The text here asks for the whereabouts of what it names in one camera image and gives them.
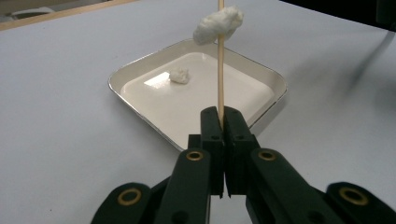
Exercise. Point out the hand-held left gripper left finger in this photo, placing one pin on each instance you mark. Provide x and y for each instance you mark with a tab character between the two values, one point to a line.
199	180

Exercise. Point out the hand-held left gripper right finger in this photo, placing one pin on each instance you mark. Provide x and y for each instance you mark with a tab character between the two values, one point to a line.
252	177

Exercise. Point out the square white tray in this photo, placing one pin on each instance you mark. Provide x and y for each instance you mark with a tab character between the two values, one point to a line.
193	112

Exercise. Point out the wooden skewer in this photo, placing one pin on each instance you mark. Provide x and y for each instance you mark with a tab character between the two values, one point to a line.
221	77

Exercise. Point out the white marshmallow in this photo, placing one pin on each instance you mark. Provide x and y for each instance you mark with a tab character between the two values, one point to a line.
179	75
218	25

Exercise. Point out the white chair base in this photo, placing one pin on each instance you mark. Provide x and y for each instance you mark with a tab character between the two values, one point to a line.
31	12

